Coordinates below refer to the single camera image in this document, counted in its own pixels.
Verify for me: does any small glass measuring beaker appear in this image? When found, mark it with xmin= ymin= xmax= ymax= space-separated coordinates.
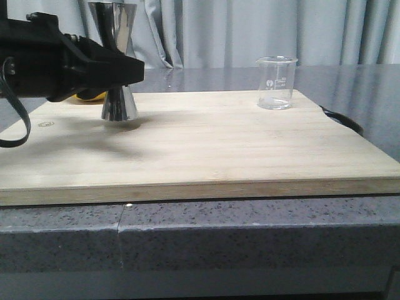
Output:
xmin=256 ymin=56 xmax=298 ymax=110

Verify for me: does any black cutting board handle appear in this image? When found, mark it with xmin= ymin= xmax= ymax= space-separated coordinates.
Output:
xmin=320 ymin=106 xmax=363 ymax=136

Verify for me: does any grey curtain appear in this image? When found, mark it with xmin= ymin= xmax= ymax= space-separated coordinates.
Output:
xmin=6 ymin=0 xmax=400 ymax=69

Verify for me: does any steel double jigger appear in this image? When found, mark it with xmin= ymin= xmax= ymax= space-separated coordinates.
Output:
xmin=89 ymin=1 xmax=138 ymax=122

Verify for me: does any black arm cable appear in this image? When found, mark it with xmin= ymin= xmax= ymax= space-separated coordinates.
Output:
xmin=0 ymin=56 xmax=32 ymax=149

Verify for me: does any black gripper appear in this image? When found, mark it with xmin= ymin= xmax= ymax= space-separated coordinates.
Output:
xmin=1 ymin=12 xmax=144 ymax=102

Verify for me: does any yellow lemon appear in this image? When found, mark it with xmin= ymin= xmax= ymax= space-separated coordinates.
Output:
xmin=72 ymin=91 xmax=107 ymax=103

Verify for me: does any wooden cutting board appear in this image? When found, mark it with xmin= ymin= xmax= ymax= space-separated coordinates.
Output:
xmin=1 ymin=91 xmax=399 ymax=206

